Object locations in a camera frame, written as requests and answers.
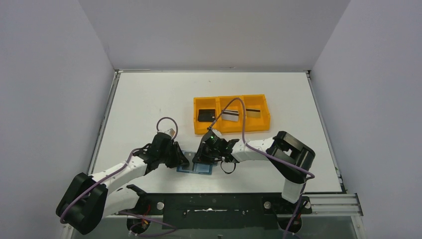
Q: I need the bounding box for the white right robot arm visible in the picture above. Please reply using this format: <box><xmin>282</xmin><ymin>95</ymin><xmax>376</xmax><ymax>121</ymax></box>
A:
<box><xmin>192</xmin><ymin>129</ymin><xmax>316</xmax><ymax>204</ymax></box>

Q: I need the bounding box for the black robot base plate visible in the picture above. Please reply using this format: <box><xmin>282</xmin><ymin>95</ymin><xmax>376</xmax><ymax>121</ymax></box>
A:
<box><xmin>121</xmin><ymin>193</ymin><xmax>313</xmax><ymax>234</ymax></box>

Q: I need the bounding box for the yellow three-compartment plastic tray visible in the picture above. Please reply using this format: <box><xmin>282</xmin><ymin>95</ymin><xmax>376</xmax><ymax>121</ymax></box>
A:
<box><xmin>193</xmin><ymin>95</ymin><xmax>271</xmax><ymax>135</ymax></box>

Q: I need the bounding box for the silver striped card middle compartment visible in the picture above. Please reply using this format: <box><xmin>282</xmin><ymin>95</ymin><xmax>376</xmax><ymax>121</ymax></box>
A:
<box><xmin>221</xmin><ymin>110</ymin><xmax>239</xmax><ymax>122</ymax></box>

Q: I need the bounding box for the black card in tray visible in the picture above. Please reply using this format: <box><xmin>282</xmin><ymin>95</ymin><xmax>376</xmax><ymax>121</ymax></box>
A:
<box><xmin>197</xmin><ymin>109</ymin><xmax>215</xmax><ymax>122</ymax></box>

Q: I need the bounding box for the blue leather card holder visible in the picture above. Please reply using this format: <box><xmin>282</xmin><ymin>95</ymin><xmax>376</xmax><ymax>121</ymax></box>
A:
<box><xmin>176</xmin><ymin>151</ymin><xmax>217</xmax><ymax>175</ymax></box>

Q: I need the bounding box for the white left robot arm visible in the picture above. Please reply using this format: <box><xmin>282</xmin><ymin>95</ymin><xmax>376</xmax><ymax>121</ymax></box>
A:
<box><xmin>56</xmin><ymin>132</ymin><xmax>189</xmax><ymax>235</ymax></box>

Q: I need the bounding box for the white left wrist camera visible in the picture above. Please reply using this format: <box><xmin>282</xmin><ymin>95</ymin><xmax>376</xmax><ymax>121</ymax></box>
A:
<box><xmin>159</xmin><ymin>128</ymin><xmax>176</xmax><ymax>138</ymax></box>

